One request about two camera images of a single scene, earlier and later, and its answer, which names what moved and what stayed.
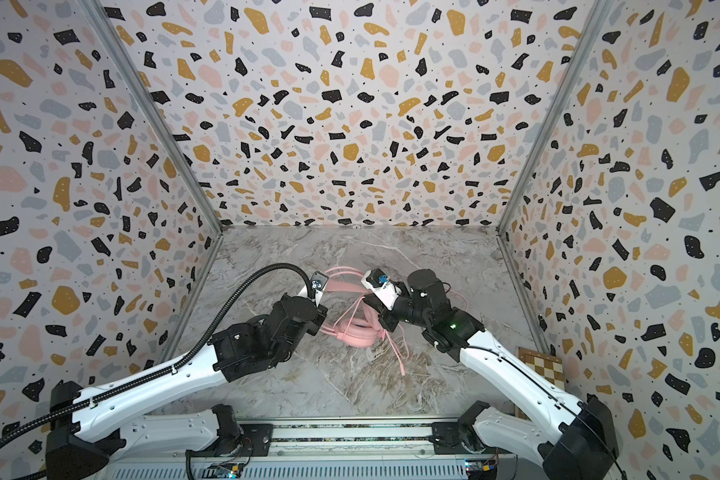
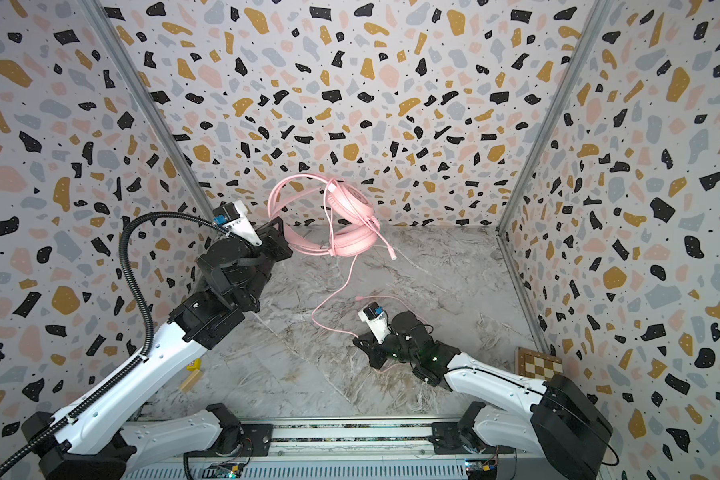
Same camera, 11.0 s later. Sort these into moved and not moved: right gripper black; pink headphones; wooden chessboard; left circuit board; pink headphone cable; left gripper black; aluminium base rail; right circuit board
Moved: pink headphones; pink headphone cable; right gripper black; left gripper black
Not moved: wooden chessboard; left circuit board; aluminium base rail; right circuit board
